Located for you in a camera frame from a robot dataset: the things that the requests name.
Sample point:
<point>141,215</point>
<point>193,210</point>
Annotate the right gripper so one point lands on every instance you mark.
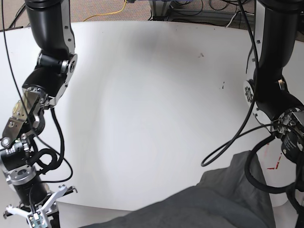
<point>37,198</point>

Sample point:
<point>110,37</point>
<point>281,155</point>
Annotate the dark grey t-shirt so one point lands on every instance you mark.
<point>222,199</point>

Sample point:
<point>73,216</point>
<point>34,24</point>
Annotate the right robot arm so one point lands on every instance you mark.
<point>21,161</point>

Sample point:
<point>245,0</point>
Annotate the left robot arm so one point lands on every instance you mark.
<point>266,89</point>

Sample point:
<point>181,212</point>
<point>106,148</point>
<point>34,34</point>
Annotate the red tape rectangle marking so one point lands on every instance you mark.
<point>272,156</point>

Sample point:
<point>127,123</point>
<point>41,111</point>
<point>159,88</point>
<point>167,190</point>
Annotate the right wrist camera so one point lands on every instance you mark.
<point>36,221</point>

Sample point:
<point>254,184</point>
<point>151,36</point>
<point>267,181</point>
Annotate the aluminium frame stand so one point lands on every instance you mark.
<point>224,13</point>

